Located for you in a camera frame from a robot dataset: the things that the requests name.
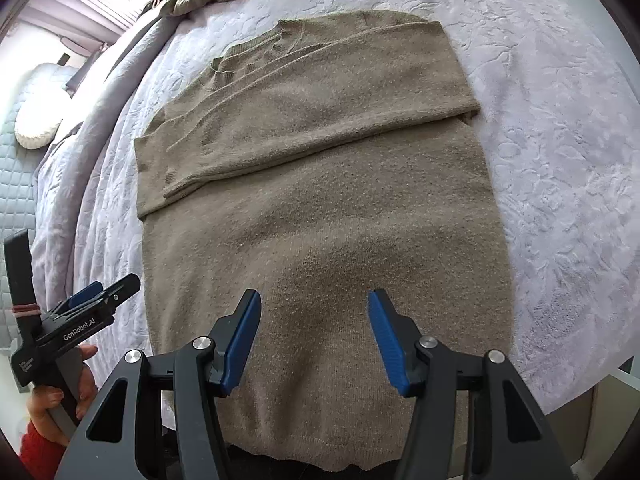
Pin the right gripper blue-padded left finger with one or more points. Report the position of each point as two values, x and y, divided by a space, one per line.
121 434

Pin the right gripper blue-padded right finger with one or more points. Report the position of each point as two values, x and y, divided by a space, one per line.
508 435

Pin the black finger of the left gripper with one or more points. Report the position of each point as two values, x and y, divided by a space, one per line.
122 290

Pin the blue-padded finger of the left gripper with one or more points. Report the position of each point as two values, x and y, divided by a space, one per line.
84 295

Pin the taupe knitted sweater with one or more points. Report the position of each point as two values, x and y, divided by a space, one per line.
320 160

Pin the red left sleeve forearm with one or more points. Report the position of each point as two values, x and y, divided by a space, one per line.
40 456

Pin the person's left hand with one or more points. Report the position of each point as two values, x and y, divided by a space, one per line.
44 399

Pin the grey quilted mat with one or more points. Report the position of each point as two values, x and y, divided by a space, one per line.
18 165

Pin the white slipper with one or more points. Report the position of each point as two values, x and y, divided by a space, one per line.
41 105

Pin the lavender embossed bed cover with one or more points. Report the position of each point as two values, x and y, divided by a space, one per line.
559 126

